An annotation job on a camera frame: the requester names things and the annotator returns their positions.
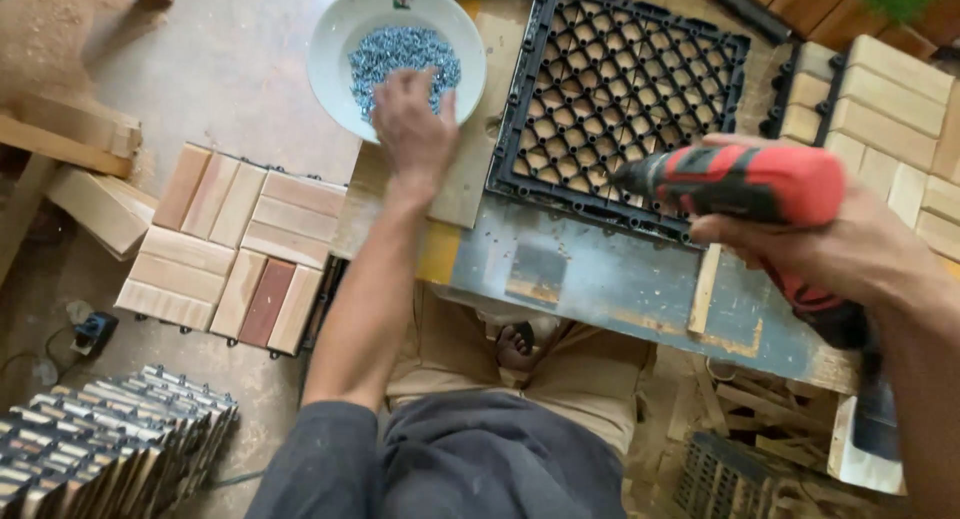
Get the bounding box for person's left hand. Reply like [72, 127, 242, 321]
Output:
[372, 69, 461, 199]

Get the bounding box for stack of brown wooden tiles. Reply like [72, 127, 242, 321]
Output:
[731, 0, 960, 61]

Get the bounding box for black power adapter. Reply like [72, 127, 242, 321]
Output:
[71, 311, 120, 358]

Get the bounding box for pile of pale slat tiles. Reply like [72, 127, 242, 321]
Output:
[759, 34, 960, 266]

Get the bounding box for red black cordless drill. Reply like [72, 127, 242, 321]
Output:
[611, 144, 903, 461]

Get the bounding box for person's foot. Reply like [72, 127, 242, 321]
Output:
[494, 321, 538, 373]

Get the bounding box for black plastic grid base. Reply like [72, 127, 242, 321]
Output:
[485, 0, 752, 247]

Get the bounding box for plywood board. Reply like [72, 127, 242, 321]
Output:
[333, 12, 528, 262]

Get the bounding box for short wooden block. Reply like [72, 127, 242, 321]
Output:
[45, 164, 159, 262]

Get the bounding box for heap of sawdust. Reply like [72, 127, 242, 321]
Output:
[0, 0, 130, 109]

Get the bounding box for person's right hand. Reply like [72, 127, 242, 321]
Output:
[688, 132, 933, 311]

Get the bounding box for long wooden plank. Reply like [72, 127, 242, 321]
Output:
[0, 91, 144, 179]

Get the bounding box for orange black tool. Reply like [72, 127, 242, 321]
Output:
[682, 0, 794, 45]

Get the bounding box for white bowl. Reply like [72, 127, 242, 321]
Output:
[306, 0, 489, 145]

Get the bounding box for leaning row of deck tiles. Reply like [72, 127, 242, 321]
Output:
[0, 364, 240, 519]

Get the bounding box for white block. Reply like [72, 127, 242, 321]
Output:
[826, 394, 906, 496]

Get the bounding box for thin wooden strip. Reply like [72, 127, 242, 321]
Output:
[687, 243, 723, 335]

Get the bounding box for pile of silver screws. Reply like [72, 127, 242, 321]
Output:
[347, 26, 463, 124]

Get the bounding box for person's dark shirt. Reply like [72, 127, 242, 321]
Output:
[243, 391, 629, 519]

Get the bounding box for heap of scrap wood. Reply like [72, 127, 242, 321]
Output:
[666, 352, 858, 476]

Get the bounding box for person's beige trousers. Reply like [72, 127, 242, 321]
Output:
[385, 282, 659, 461]

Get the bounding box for small black plastic grid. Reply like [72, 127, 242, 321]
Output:
[672, 430, 783, 519]

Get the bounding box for stack of light wooden tiles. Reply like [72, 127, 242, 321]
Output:
[114, 142, 351, 359]

